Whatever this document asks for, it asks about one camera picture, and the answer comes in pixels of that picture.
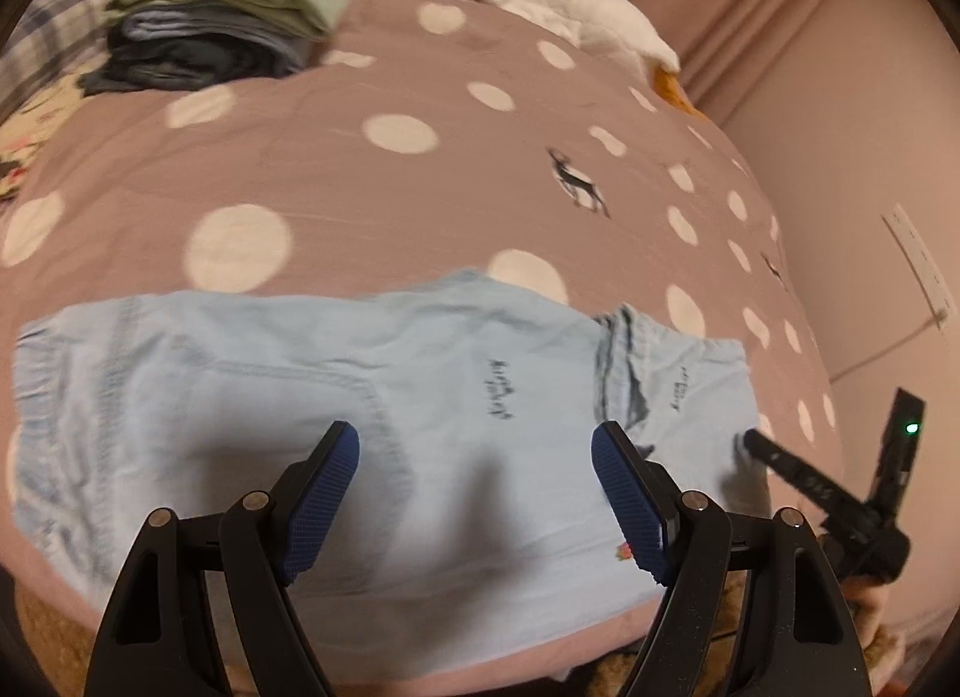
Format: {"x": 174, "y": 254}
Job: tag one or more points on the light blue pants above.
{"x": 450, "y": 397}

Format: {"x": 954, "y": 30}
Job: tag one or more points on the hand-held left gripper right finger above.
{"x": 630, "y": 498}

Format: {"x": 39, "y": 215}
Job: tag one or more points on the pink curtain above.
{"x": 757, "y": 21}

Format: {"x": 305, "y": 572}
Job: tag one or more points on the polka dot mauve blanket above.
{"x": 375, "y": 202}

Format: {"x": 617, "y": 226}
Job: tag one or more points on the blue plaid pillow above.
{"x": 52, "y": 29}

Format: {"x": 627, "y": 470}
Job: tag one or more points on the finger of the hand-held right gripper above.
{"x": 795, "y": 468}

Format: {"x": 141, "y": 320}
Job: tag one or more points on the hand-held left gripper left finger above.
{"x": 319, "y": 494}

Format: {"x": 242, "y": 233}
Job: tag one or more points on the folded grey-blue garment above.
{"x": 217, "y": 29}

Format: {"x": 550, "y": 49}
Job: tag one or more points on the cream cartoon print cloth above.
{"x": 37, "y": 127}

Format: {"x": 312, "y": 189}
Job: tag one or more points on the white wall socket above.
{"x": 919, "y": 265}

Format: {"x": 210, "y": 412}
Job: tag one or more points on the brown fuzzy rug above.
{"x": 52, "y": 637}

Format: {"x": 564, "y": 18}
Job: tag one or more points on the folded dark denim garment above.
{"x": 172, "y": 63}

